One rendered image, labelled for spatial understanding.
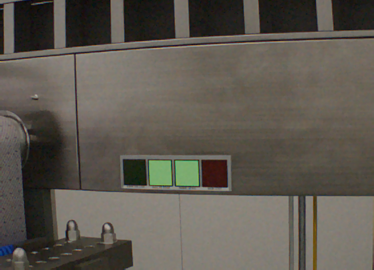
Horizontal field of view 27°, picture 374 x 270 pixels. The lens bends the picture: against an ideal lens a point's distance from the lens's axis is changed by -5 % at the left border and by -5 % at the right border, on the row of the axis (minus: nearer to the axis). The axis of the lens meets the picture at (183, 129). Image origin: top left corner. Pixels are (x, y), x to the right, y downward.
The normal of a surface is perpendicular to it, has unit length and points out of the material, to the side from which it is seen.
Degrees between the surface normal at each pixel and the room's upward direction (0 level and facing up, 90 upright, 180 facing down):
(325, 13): 90
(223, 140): 90
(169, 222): 90
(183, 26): 90
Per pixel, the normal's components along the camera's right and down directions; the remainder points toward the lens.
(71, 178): -0.44, 0.07
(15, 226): 0.90, -0.01
